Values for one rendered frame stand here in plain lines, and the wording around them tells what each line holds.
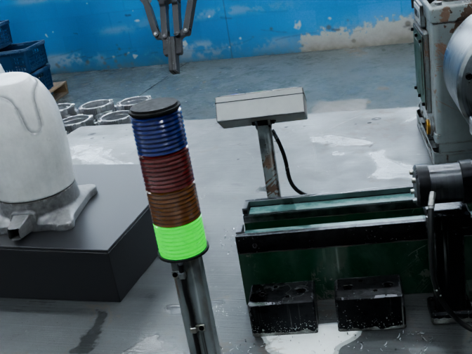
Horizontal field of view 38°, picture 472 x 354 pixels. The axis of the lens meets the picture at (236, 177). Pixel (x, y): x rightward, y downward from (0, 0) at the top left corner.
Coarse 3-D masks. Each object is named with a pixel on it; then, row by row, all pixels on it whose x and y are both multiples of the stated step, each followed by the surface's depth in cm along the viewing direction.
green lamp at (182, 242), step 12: (156, 228) 82; (168, 228) 80; (180, 228) 80; (192, 228) 81; (168, 240) 81; (180, 240) 81; (192, 240) 81; (204, 240) 83; (168, 252) 82; (180, 252) 81; (192, 252) 82
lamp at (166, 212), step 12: (168, 192) 79; (180, 192) 79; (192, 192) 80; (156, 204) 80; (168, 204) 79; (180, 204) 79; (192, 204) 80; (156, 216) 80; (168, 216) 80; (180, 216) 80; (192, 216) 81
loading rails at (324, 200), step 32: (352, 192) 118; (384, 192) 117; (256, 224) 119; (288, 224) 118; (320, 224) 110; (352, 224) 106; (384, 224) 105; (416, 224) 104; (256, 256) 110; (288, 256) 109; (320, 256) 108; (352, 256) 108; (384, 256) 107; (416, 256) 106; (320, 288) 110; (416, 288) 108
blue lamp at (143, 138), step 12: (180, 108) 78; (132, 120) 77; (144, 120) 75; (156, 120) 75; (168, 120) 76; (180, 120) 77; (144, 132) 76; (156, 132) 76; (168, 132) 76; (180, 132) 77; (144, 144) 77; (156, 144) 76; (168, 144) 76; (180, 144) 77; (144, 156) 78; (156, 156) 77
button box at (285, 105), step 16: (224, 96) 131; (240, 96) 130; (256, 96) 129; (272, 96) 129; (288, 96) 128; (304, 96) 130; (224, 112) 130; (240, 112) 130; (256, 112) 129; (272, 112) 129; (288, 112) 128; (304, 112) 128; (224, 128) 136
